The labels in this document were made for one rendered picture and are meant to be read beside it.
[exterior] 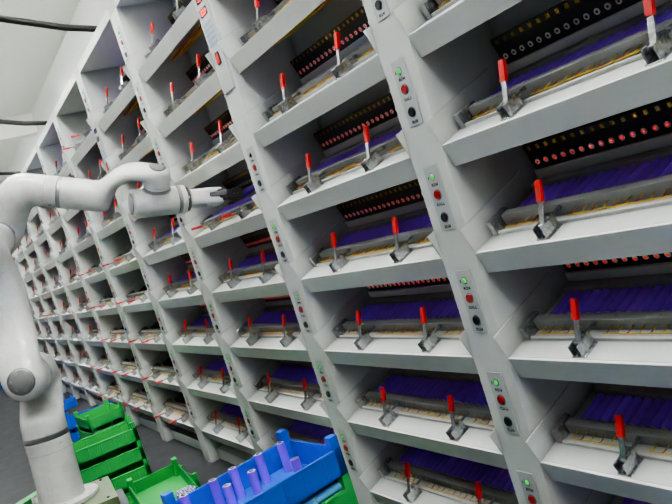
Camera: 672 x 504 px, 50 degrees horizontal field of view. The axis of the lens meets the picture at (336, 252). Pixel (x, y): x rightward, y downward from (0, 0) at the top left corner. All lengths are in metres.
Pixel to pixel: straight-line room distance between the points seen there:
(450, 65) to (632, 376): 0.61
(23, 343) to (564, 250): 1.47
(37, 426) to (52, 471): 0.13
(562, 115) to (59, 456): 1.61
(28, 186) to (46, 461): 0.75
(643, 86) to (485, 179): 0.41
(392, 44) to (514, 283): 0.49
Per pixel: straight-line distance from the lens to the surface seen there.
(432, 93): 1.30
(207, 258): 2.53
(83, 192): 2.11
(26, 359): 2.09
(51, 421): 2.15
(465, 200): 1.30
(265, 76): 1.95
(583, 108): 1.08
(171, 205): 2.10
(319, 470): 1.43
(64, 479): 2.18
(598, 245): 1.12
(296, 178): 1.89
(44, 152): 4.64
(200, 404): 3.27
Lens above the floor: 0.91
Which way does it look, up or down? 4 degrees down
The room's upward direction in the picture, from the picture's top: 18 degrees counter-clockwise
